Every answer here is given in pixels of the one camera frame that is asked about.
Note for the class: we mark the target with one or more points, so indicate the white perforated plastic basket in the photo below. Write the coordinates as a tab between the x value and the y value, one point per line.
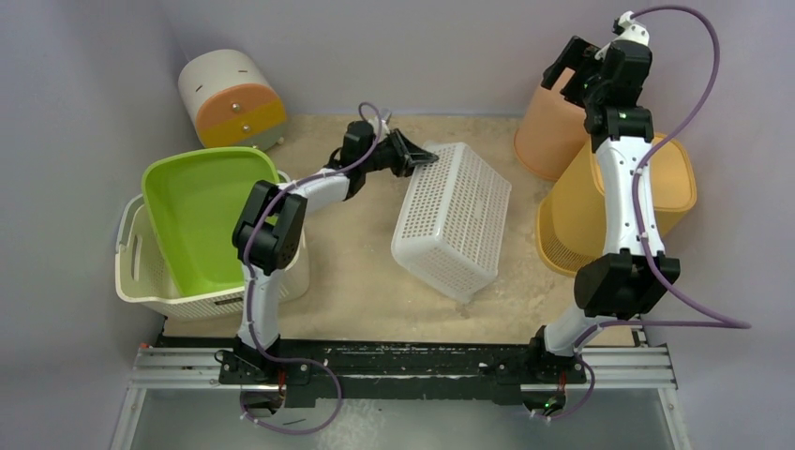
449	231

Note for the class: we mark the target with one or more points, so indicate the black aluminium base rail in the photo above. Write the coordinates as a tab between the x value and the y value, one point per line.
500	373

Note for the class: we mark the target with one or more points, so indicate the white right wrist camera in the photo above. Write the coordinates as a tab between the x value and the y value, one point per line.
627	28

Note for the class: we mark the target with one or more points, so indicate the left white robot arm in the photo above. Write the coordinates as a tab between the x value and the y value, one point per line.
268	231

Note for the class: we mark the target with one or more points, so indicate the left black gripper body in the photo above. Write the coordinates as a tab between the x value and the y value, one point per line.
387	158

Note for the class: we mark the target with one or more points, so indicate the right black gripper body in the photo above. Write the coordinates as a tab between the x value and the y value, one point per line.
575	77

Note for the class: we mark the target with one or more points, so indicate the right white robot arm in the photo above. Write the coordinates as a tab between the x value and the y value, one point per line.
632	274

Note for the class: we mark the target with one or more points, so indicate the cream laundry basket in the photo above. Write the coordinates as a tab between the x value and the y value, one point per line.
142	276

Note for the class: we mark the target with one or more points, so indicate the green plastic tub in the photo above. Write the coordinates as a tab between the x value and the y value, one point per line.
193	201

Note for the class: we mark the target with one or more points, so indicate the orange plastic bucket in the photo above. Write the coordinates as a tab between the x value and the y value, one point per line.
551	133

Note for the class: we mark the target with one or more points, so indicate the yellow slatted plastic basket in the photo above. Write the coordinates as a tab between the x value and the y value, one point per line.
571	220

